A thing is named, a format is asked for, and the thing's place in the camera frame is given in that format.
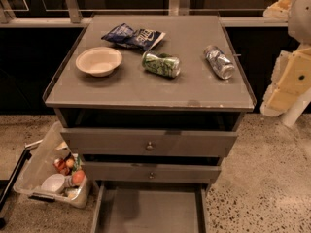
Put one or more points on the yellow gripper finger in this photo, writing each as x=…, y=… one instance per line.
x=278, y=10
x=291, y=77

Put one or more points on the green soda can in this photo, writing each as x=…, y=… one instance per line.
x=161, y=64

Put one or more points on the white paper bowl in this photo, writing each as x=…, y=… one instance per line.
x=99, y=62

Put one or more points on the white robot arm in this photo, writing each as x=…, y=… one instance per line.
x=299, y=23

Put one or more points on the silver soda can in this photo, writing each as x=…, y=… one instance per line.
x=220, y=64

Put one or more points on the grey drawer cabinet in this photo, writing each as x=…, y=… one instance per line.
x=133, y=98

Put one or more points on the grey middle drawer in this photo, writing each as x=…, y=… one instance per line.
x=157, y=173

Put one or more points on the grey drawer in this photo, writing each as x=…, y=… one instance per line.
x=157, y=173
x=149, y=142
x=125, y=207

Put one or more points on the grey bottom drawer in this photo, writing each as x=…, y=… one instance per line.
x=125, y=207

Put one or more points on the grey top drawer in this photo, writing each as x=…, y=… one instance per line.
x=149, y=142

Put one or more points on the white pole leg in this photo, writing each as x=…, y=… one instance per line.
x=290, y=117

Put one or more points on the metal railing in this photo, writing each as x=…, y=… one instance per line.
x=78, y=13

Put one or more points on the blue chip bag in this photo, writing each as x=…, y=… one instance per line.
x=143, y=39

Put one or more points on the orange fruit in bin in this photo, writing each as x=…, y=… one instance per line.
x=78, y=177

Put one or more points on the red item in bin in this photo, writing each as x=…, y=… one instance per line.
x=61, y=167

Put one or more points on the clear plastic bin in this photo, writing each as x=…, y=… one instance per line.
x=39, y=168

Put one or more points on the white cup in bin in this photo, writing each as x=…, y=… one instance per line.
x=54, y=183

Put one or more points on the black frame on floor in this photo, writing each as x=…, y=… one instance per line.
x=7, y=185

